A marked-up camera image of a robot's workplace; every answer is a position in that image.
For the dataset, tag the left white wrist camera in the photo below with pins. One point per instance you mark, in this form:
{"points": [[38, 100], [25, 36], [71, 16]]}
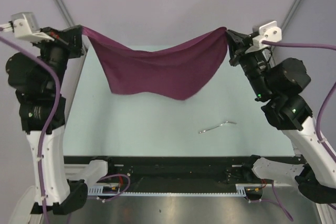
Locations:
{"points": [[25, 27]]}

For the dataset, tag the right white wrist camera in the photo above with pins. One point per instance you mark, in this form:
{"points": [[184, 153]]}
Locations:
{"points": [[268, 31]]}

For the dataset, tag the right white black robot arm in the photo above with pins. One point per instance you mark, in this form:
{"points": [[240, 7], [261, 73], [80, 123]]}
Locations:
{"points": [[279, 87]]}

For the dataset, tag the silver metal fork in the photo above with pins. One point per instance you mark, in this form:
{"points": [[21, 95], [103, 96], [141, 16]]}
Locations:
{"points": [[216, 126]]}

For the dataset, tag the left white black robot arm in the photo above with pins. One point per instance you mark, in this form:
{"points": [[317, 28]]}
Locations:
{"points": [[37, 82]]}

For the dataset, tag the aluminium rail frame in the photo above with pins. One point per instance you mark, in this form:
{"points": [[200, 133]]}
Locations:
{"points": [[76, 172]]}

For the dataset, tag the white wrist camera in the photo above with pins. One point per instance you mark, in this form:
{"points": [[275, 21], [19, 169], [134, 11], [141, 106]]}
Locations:
{"points": [[268, 31], [25, 27]]}

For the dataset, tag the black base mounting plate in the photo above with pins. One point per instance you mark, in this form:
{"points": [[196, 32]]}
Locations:
{"points": [[163, 173]]}

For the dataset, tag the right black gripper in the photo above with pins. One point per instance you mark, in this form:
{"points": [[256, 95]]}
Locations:
{"points": [[238, 43]]}

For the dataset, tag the light blue cable duct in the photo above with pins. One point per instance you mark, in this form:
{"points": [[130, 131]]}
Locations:
{"points": [[238, 190]]}

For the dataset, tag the purple cloth napkin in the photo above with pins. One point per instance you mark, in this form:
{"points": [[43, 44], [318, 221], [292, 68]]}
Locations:
{"points": [[178, 72]]}

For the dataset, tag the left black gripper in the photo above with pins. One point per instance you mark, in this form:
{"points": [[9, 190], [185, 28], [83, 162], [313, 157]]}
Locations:
{"points": [[70, 38]]}

